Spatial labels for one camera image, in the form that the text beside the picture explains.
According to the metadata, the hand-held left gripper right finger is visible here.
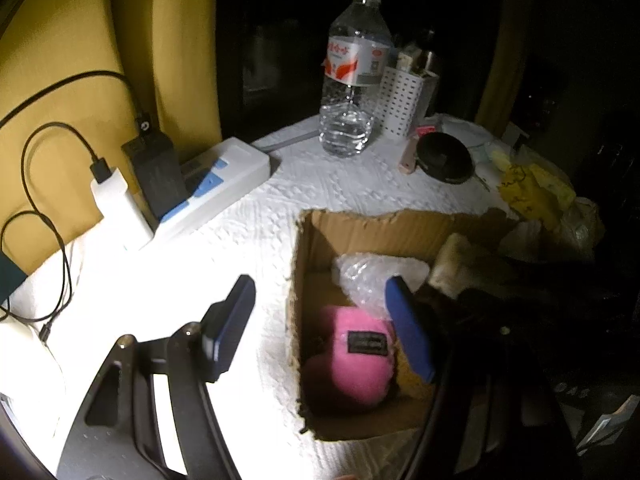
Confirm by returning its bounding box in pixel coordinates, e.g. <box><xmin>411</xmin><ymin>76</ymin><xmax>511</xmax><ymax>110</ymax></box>
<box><xmin>384</xmin><ymin>275</ymin><xmax>501</xmax><ymax>480</ymax></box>

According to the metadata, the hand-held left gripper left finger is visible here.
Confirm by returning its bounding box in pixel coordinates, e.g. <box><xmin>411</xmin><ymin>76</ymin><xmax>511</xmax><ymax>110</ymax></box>
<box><xmin>57</xmin><ymin>274</ymin><xmax>257</xmax><ymax>480</ymax></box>

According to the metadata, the cardboard box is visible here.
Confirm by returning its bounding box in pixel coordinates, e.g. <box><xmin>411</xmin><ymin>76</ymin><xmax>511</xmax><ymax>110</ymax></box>
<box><xmin>286</xmin><ymin>207</ymin><xmax>523</xmax><ymax>442</ymax></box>

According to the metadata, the pink plush toy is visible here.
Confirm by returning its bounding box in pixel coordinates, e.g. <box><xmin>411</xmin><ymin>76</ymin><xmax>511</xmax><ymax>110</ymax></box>
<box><xmin>300</xmin><ymin>305</ymin><xmax>398</xmax><ymax>415</ymax></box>

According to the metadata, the clear bubble wrap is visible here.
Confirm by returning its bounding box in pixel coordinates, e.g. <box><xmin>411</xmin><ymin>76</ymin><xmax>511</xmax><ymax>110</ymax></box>
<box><xmin>330</xmin><ymin>254</ymin><xmax>432</xmax><ymax>318</ymax></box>

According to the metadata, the beige soft item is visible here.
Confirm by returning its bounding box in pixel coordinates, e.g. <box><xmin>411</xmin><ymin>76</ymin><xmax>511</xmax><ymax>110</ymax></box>
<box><xmin>431</xmin><ymin>232</ymin><xmax>483</xmax><ymax>301</ymax></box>

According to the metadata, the yellow plastic bag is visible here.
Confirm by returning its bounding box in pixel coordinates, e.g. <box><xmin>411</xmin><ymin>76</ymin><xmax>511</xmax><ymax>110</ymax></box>
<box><xmin>497</xmin><ymin>162</ymin><xmax>576</xmax><ymax>228</ymax></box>

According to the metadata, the white power strip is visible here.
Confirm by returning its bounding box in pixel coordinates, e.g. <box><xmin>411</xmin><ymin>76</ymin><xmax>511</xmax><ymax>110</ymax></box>
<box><xmin>150</xmin><ymin>136</ymin><xmax>272</xmax><ymax>243</ymax></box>

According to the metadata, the white charger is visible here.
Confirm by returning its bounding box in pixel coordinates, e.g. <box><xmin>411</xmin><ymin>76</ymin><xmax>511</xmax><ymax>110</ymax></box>
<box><xmin>90</xmin><ymin>167</ymin><xmax>155</xmax><ymax>252</ymax></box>

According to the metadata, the black charger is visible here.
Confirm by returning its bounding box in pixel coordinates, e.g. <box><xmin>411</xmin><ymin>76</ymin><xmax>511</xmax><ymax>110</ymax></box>
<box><xmin>121</xmin><ymin>130</ymin><xmax>188</xmax><ymax>221</ymax></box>

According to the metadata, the pink stick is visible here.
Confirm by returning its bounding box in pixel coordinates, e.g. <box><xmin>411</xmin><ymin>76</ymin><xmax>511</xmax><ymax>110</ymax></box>
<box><xmin>399</xmin><ymin>135</ymin><xmax>420</xmax><ymax>176</ymax></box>

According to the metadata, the black round object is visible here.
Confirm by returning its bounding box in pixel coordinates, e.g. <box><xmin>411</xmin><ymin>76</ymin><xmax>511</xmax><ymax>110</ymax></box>
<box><xmin>416</xmin><ymin>132</ymin><xmax>476</xmax><ymax>184</ymax></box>

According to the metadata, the teal box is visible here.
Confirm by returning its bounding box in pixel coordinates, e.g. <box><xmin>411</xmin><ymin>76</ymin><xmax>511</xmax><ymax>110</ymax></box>
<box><xmin>0</xmin><ymin>252</ymin><xmax>27</xmax><ymax>308</ymax></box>

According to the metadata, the white perforated holder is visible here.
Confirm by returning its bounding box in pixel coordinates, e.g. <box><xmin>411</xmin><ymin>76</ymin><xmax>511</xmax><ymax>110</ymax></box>
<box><xmin>375</xmin><ymin>65</ymin><xmax>433</xmax><ymax>138</ymax></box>

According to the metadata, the clear plastic water bottle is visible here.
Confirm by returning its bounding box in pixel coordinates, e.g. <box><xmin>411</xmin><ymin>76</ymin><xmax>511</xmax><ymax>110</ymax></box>
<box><xmin>319</xmin><ymin>0</ymin><xmax>392</xmax><ymax>158</ymax></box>

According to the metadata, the yellow curtain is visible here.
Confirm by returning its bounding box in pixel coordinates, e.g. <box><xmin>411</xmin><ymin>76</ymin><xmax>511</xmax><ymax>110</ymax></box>
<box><xmin>0</xmin><ymin>0</ymin><xmax>223</xmax><ymax>281</ymax></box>
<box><xmin>475</xmin><ymin>0</ymin><xmax>536</xmax><ymax>133</ymax></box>

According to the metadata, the black charger cable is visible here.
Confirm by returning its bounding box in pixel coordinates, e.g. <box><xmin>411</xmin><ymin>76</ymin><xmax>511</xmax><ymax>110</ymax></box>
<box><xmin>0</xmin><ymin>121</ymin><xmax>113</xmax><ymax>343</ymax></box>
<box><xmin>0</xmin><ymin>70</ymin><xmax>155</xmax><ymax>136</ymax></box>

